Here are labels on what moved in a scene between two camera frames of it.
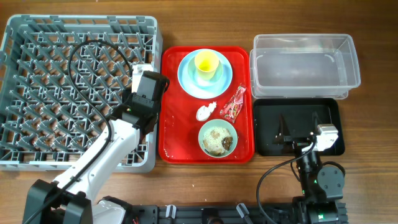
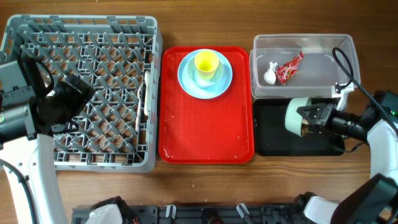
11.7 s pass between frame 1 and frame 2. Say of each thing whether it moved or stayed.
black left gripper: moved
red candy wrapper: moved
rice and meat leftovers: moved
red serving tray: stayed
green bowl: moved
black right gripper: moved
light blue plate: stayed
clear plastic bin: stayed
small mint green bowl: stayed
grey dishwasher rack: stayed
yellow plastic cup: stayed
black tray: stayed
